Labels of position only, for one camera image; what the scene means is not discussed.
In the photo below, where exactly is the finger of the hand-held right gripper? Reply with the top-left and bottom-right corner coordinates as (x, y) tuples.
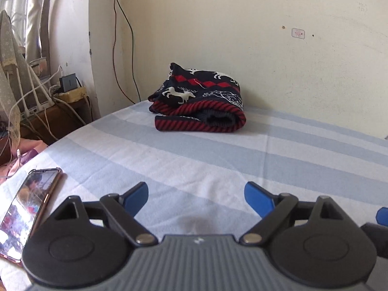
(361, 207), (388, 260)

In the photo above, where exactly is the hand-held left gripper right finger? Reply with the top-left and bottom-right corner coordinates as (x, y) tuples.
(239, 182), (354, 246)

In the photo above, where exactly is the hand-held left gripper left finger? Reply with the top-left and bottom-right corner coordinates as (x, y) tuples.
(53, 182), (159, 246)

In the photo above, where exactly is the navy red patterned knit sweater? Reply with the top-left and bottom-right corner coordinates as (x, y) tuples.
(148, 62), (247, 134)

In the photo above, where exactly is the striped blue white bed sheet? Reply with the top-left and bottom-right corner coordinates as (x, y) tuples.
(0, 98), (388, 291)

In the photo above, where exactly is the dark wooden side table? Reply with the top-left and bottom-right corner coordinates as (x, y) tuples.
(17, 96), (99, 146)

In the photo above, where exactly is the smartphone with lit screen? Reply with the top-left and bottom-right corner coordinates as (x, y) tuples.
(0, 168), (64, 263)

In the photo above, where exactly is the pink cloth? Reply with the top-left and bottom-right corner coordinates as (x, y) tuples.
(0, 137), (49, 185)

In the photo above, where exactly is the beige power strip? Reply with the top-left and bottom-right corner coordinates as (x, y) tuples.
(52, 86), (88, 104)

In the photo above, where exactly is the black charger adapter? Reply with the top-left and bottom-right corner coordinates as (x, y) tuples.
(59, 74), (78, 93)

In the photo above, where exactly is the white router with antennas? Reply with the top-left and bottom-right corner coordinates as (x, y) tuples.
(15, 61), (56, 119)

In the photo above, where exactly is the beige lace cloth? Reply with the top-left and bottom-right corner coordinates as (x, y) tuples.
(0, 10), (31, 146)

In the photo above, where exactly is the pale window curtain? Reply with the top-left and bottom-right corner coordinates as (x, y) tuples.
(0, 0), (62, 67)

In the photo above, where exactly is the brown wall cable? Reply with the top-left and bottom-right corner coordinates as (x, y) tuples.
(112, 0), (137, 105)

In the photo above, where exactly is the dark wall cable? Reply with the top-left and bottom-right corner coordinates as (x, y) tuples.
(107, 0), (142, 104)

